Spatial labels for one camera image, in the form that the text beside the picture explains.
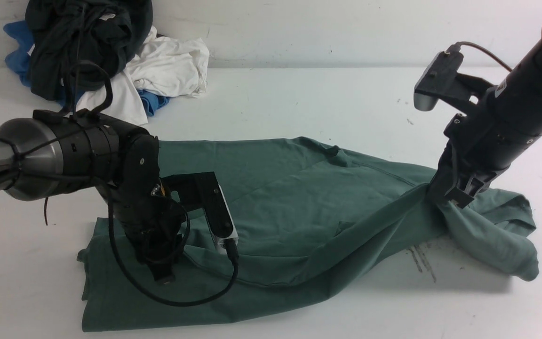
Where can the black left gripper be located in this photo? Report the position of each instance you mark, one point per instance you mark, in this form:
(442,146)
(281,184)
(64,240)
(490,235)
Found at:
(152,224)

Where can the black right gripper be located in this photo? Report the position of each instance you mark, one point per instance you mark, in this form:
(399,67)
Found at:
(480,148)

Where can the green long sleeve shirt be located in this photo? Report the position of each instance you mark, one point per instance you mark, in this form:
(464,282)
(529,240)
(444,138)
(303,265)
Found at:
(311,218)

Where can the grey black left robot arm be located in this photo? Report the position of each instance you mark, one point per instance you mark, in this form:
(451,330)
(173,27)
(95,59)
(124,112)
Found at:
(51,154)

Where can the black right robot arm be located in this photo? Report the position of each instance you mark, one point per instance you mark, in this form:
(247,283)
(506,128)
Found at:
(517,100)

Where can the white crumpled garment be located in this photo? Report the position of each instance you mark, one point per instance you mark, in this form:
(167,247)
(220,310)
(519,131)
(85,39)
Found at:
(162,69)

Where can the black crumpled garment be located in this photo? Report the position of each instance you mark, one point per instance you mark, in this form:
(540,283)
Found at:
(106,32)

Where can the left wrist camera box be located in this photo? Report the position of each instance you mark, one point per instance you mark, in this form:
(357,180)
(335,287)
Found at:
(202,191)

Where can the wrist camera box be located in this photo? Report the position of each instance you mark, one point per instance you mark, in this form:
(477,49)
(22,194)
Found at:
(202,191)
(437,79)

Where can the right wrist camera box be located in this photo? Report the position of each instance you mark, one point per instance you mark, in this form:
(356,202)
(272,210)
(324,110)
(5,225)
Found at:
(437,79)

